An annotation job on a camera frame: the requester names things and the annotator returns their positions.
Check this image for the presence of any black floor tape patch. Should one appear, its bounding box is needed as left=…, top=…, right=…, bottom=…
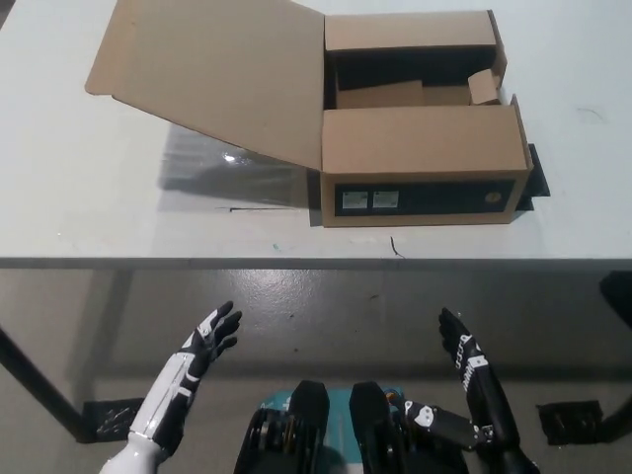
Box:
left=81, top=397, right=147, bottom=441
left=536, top=400, right=607, bottom=448

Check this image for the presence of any brown cardboard box with lid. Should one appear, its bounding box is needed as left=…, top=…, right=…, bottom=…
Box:
left=84, top=0, right=537, bottom=229

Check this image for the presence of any transparent plastic sleeve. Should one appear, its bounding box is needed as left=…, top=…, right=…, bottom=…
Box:
left=157, top=122, right=320, bottom=209

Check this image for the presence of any black table leg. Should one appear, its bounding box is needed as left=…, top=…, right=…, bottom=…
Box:
left=598, top=271, right=632, bottom=436

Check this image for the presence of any white and black left hand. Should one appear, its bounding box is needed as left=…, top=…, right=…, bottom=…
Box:
left=128, top=301, right=243, bottom=458

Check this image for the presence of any black right hand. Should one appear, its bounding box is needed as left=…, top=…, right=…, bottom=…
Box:
left=402, top=306, right=520, bottom=452

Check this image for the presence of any dark tape patch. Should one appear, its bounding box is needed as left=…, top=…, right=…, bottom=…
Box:
left=513, top=142, right=551, bottom=214
left=306, top=170, right=325, bottom=228

